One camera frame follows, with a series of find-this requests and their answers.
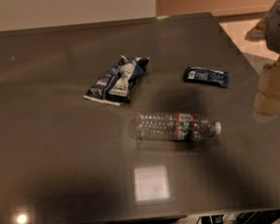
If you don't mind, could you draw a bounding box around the small blue snack packet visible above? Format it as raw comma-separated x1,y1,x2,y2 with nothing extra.
183,67,230,88

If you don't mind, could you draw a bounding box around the clear plastic water bottle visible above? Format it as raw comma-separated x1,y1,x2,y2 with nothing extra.
135,112,222,142

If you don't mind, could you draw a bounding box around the blue white chip bag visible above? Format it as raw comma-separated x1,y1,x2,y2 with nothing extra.
84,55,150,106

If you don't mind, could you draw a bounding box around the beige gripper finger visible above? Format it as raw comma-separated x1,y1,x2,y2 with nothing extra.
245,17,267,41
252,56,280,123

